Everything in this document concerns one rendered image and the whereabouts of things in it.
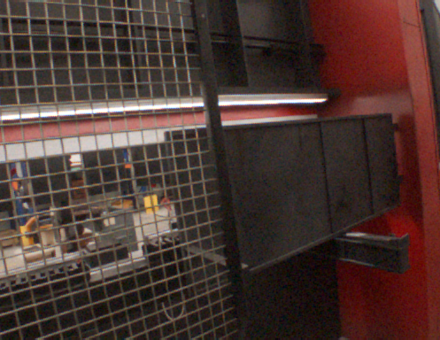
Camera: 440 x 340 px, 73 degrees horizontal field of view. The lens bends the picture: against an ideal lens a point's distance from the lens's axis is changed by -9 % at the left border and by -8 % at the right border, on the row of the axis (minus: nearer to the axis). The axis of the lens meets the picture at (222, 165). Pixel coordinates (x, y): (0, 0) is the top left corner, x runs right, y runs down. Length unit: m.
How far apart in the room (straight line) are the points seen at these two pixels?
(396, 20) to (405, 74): 0.25
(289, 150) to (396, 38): 0.87
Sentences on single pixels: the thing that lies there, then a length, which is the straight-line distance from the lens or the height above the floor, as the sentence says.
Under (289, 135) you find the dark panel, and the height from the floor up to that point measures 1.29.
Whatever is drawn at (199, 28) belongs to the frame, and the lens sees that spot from 0.62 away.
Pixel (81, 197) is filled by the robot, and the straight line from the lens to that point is 2.05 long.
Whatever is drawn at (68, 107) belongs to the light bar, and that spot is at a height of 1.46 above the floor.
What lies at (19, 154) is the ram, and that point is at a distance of 1.21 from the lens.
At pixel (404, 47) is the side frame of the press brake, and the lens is 1.69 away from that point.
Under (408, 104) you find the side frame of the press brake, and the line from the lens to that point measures 1.66.
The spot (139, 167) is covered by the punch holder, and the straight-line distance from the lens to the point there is 1.28.
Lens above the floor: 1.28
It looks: 3 degrees down
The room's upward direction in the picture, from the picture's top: 8 degrees counter-clockwise
